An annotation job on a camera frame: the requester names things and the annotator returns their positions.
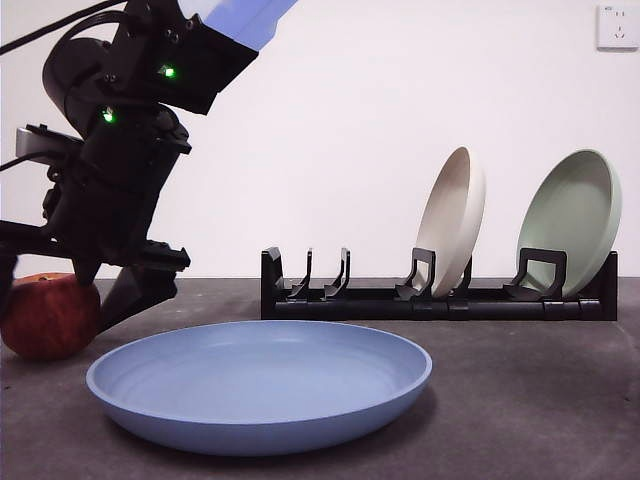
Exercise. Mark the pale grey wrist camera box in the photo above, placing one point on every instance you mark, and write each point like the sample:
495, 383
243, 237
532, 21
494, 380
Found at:
35, 142

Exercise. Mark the white wall socket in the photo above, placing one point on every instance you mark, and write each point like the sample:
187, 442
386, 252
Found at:
620, 27

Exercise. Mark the blue round plate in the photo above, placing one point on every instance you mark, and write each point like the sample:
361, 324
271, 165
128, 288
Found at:
250, 380

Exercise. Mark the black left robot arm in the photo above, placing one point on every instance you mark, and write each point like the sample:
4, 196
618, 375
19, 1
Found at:
75, 75

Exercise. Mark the green round plate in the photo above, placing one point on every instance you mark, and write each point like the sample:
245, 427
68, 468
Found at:
565, 215

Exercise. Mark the black plate rack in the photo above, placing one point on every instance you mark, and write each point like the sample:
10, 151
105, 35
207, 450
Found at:
400, 310

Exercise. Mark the beige round plate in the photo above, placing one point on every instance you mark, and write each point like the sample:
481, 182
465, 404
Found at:
450, 225

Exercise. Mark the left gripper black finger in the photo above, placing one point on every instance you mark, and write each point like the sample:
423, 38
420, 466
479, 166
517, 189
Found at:
6, 275
140, 292

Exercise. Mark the red apple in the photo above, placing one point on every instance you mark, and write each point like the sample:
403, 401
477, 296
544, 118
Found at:
50, 320

